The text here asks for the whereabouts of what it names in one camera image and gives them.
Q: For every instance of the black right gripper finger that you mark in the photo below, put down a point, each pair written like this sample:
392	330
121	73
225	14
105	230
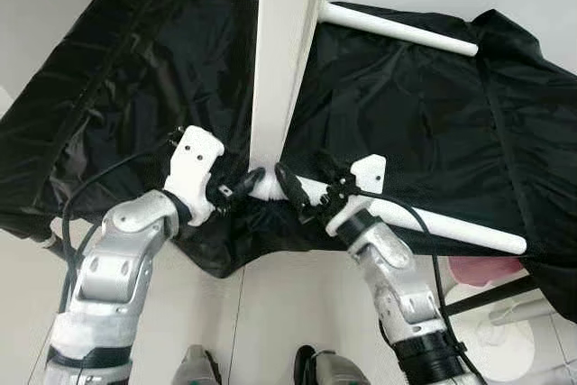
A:
290	187

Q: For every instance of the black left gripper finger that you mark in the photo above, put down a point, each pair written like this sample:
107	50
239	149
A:
251	183

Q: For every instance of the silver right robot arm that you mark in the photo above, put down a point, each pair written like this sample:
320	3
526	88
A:
397	286

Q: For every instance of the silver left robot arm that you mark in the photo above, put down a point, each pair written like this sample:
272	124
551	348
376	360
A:
108	277

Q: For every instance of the black cloth table cover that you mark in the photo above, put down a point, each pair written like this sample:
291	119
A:
406	114

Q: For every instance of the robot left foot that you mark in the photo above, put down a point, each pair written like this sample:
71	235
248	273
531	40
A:
196	369

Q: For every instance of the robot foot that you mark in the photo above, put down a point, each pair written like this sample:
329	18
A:
329	369
196	369

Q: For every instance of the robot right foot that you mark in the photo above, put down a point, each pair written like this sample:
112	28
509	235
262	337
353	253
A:
329	369

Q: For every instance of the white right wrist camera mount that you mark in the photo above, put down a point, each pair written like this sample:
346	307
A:
370	173

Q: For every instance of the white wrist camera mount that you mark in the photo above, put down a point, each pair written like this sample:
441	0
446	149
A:
370	173
194	164

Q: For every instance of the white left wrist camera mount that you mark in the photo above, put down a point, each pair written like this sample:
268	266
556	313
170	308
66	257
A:
194	164

